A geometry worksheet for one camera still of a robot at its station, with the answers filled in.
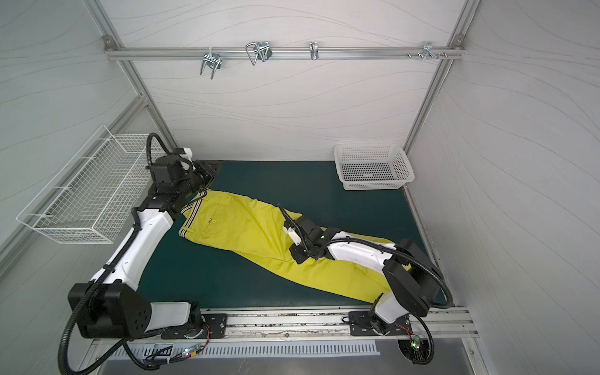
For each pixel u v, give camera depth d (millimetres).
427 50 764
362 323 738
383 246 480
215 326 737
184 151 705
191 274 863
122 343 442
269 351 702
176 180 594
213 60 788
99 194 694
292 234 769
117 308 396
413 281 436
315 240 647
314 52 780
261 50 765
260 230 934
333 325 755
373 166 1185
